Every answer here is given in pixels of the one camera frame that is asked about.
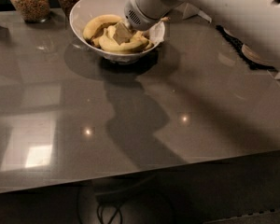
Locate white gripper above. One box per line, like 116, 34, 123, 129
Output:
113, 0, 181, 45

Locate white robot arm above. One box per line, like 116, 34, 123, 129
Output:
123, 0, 280, 72

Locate front bottom yellow banana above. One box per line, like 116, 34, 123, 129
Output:
99, 26, 153, 54

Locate left top yellow banana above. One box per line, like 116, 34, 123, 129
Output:
82, 14, 121, 41

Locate white napkin in bowl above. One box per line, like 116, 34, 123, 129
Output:
148, 21, 165, 47

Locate white ceramic bowl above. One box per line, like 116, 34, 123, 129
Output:
69, 0, 156, 64

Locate right long-stemmed yellow banana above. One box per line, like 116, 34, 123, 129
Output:
160, 16, 170, 22

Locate white folded card stand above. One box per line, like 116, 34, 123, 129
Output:
182, 3, 212, 22

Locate left glass cereal jar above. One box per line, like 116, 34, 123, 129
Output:
10, 0, 50, 22

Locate black rubber mat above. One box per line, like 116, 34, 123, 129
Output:
216, 25, 273, 70

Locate front stack paper plates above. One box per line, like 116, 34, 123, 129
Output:
241, 44, 270, 66

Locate black cables under table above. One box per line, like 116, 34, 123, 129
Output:
75, 184, 125, 224

